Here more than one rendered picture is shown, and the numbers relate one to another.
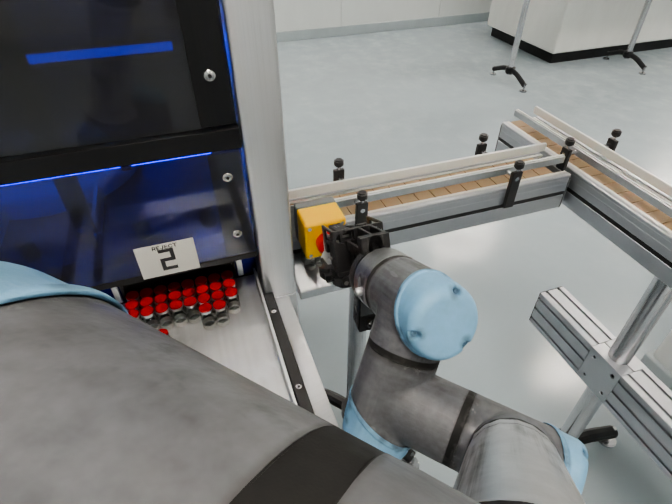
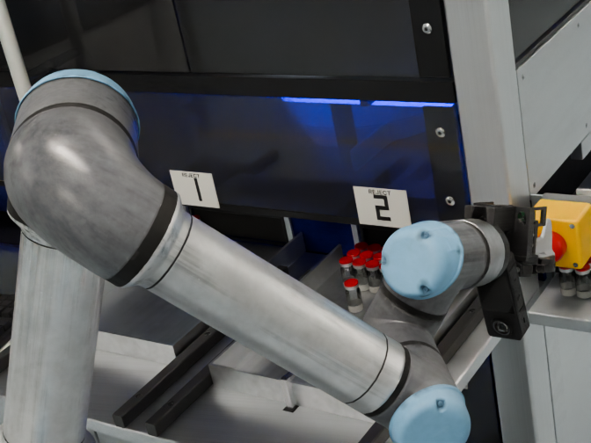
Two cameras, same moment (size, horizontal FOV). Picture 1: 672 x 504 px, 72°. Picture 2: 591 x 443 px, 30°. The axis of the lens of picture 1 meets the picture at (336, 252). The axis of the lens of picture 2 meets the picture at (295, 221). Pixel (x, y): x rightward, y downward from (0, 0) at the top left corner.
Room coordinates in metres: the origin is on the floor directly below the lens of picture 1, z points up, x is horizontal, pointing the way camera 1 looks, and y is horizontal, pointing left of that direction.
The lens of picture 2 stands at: (-0.34, -0.85, 1.69)
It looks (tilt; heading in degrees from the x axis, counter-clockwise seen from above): 25 degrees down; 57
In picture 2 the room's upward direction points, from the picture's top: 12 degrees counter-clockwise
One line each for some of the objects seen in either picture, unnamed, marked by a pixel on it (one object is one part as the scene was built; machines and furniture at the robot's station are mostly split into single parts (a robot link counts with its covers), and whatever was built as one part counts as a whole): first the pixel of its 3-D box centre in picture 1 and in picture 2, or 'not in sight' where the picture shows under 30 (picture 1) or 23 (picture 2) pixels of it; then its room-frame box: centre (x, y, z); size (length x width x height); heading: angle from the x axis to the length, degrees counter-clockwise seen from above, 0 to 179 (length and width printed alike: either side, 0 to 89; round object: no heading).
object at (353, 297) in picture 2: not in sight; (353, 296); (0.46, 0.27, 0.90); 0.02 x 0.02 x 0.04
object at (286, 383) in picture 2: not in sight; (288, 393); (0.25, 0.16, 0.90); 0.01 x 0.01 x 0.05; 19
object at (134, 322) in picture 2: not in sight; (178, 284); (0.33, 0.55, 0.90); 0.34 x 0.26 x 0.04; 19
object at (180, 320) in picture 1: (185, 311); (394, 279); (0.52, 0.25, 0.90); 0.18 x 0.02 x 0.05; 109
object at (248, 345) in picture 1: (192, 366); (357, 323); (0.42, 0.22, 0.90); 0.34 x 0.26 x 0.04; 19
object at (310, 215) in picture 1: (320, 228); (562, 230); (0.63, 0.03, 1.00); 0.08 x 0.07 x 0.07; 19
